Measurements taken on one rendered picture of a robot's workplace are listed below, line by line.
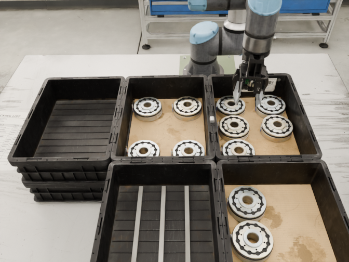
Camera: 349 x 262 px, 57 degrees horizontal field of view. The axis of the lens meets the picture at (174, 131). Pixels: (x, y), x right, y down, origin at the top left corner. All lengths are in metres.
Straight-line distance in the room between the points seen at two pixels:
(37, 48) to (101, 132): 2.39
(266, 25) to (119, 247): 0.66
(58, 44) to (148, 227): 2.75
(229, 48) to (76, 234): 0.90
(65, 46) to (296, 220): 2.85
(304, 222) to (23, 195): 0.90
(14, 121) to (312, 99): 1.29
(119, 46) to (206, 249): 2.59
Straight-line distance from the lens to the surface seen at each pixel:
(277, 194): 0.99
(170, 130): 1.12
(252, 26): 0.83
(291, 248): 0.92
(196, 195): 0.96
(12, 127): 1.50
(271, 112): 1.18
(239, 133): 1.08
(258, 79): 0.89
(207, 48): 1.36
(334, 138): 1.39
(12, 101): 1.64
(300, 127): 1.10
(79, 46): 3.35
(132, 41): 3.28
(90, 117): 1.22
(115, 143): 0.99
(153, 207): 0.94
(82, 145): 1.13
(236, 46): 1.36
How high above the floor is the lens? 1.63
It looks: 46 degrees down
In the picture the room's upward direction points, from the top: 2 degrees counter-clockwise
